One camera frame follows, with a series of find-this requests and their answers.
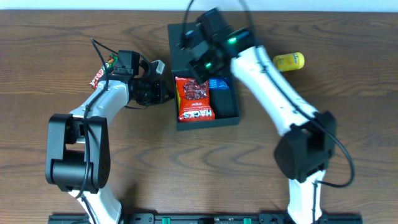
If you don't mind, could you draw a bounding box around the red Hacks candy bag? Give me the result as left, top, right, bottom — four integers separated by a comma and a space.
175, 77, 215, 123

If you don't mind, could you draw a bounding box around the blue Oreo cookie pack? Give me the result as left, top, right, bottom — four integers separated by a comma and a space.
208, 78, 230, 90

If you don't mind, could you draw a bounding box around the dark green box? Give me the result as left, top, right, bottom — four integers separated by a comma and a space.
167, 24, 240, 131

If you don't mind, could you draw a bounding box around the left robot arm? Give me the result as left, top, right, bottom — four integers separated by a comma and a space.
45, 50, 173, 223

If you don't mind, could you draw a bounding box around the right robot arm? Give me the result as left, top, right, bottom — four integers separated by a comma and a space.
180, 8, 336, 223

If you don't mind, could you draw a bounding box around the yellow cylindrical candy container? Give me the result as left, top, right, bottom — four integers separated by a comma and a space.
272, 52, 305, 72

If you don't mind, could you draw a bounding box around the red KitKat bar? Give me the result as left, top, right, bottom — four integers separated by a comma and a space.
89, 53, 118, 90

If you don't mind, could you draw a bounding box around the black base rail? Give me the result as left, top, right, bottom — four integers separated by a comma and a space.
48, 213, 363, 224

